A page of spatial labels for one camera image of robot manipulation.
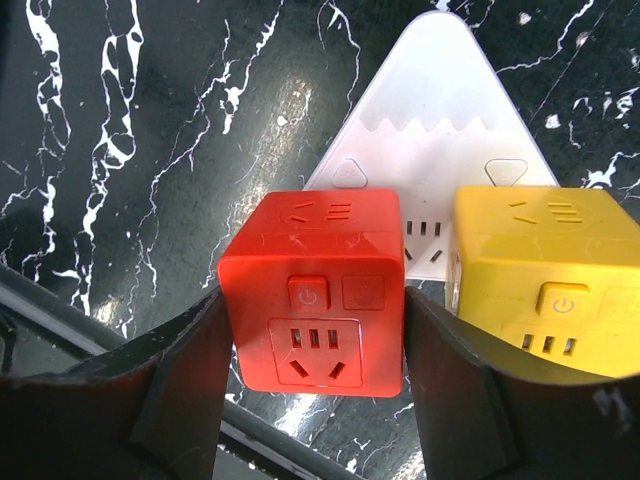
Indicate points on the yellow cube socket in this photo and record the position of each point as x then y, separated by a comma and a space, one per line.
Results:
551, 271

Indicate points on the white triangular power strip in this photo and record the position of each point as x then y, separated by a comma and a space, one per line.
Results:
434, 118

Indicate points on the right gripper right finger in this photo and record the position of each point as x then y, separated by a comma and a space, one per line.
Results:
488, 410

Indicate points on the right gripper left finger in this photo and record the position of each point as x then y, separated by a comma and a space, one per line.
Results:
148, 409

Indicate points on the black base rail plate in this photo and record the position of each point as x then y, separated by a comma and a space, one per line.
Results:
41, 334

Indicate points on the red cube socket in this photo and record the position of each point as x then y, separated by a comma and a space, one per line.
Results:
314, 284

